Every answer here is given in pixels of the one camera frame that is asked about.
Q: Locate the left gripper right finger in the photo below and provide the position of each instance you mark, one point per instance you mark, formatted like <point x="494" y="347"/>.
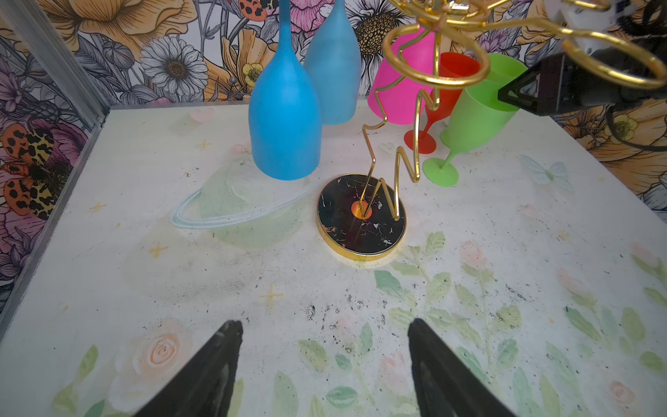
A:
<point x="444" y="386"/>

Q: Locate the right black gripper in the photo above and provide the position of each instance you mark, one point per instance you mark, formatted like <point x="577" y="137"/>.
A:
<point x="562" y="86"/>

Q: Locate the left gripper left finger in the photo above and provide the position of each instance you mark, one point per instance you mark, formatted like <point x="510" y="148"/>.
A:
<point x="205" y="385"/>

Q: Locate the green wine glass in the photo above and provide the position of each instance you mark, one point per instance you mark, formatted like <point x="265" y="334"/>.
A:
<point x="477" y="117"/>

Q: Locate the red wine glass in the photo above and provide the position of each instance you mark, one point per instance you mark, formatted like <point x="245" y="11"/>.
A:
<point x="453" y="65"/>

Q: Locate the pink wine glass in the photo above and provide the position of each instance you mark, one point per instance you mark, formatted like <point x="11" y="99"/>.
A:
<point x="399" y="102"/>

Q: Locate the back light blue wine glass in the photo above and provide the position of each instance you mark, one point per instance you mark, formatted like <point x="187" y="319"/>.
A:
<point x="333" y="62"/>

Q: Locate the gold wire wine glass rack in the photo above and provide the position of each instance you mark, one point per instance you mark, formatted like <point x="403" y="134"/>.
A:
<point x="361" y="216"/>

